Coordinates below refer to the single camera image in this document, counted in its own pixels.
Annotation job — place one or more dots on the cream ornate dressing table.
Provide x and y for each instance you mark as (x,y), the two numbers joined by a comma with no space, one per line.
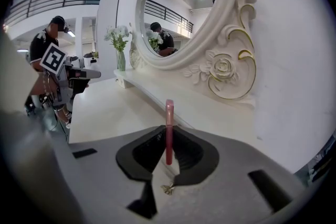
(118,112)

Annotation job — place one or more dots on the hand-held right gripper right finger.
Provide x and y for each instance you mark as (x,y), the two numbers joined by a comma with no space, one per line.
(231,181)

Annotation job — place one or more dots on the white appliance with black top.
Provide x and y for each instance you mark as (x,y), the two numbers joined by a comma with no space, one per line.
(92,61)

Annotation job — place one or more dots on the person's left forearm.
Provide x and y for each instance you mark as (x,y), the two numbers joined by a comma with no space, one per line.
(42,84)

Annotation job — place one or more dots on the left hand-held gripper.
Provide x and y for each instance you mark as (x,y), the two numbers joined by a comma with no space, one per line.
(59,78)

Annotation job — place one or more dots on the oval cream framed mirror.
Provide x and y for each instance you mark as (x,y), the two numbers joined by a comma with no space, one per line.
(183,8)

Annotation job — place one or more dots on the pink lipstick pen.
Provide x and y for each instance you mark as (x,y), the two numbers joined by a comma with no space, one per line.
(169,126)

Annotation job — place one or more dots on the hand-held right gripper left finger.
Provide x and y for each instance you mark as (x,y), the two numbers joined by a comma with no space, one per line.
(105,181)

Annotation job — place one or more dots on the pale artificial flower bouquet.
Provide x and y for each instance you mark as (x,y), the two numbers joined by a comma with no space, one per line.
(117,34)

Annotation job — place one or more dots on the green ribbed vase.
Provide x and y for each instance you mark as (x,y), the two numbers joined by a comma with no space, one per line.
(121,61)

